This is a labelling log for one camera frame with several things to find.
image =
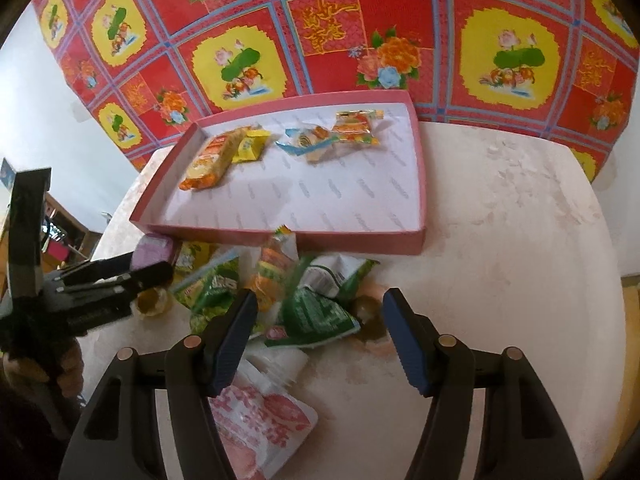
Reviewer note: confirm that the wooden shelf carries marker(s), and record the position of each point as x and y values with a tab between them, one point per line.
75	230

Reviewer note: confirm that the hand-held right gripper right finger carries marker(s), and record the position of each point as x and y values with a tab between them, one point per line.
405	345

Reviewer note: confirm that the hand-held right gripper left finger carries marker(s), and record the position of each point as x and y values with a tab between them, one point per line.
232	340

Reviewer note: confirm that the person's left forearm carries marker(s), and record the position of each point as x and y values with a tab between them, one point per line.
20	435

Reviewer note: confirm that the yellow gummy candy packet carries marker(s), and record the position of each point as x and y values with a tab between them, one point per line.
356	129

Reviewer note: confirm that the round yellow candy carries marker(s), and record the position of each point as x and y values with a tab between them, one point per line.
151	302

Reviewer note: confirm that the red floral printed cloth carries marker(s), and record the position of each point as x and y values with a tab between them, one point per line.
400	10

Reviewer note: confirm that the pink jelly drink pouch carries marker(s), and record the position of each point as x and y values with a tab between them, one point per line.
270	415

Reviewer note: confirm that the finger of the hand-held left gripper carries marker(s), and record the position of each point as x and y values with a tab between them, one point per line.
100	267
145	275

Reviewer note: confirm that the green triangular snack packet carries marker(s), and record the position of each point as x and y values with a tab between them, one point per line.
315	317

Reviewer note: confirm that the small yellow candy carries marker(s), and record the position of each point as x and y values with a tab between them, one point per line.
248	147

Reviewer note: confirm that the person's left hand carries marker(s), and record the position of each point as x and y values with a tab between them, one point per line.
67	370

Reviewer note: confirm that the brown round candy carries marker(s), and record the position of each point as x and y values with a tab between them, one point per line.
369	312

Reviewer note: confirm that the purple jelly cup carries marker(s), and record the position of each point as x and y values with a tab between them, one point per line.
152	250

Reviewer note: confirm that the green white snack packet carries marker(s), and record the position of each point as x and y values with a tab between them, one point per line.
340	275

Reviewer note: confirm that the pink cardboard box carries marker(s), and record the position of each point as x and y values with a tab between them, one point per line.
325	195

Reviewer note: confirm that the green pea snack packet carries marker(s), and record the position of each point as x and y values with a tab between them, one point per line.
212	287

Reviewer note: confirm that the small yellow green candy packet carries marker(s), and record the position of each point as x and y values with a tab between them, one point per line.
192	255

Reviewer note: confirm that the orange green snack packet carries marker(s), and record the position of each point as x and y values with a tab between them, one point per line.
272	270

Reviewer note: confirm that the orange yellow snack packet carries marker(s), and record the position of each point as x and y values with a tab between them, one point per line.
210	162

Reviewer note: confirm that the clear blue candy packet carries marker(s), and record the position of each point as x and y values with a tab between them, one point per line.
307	141

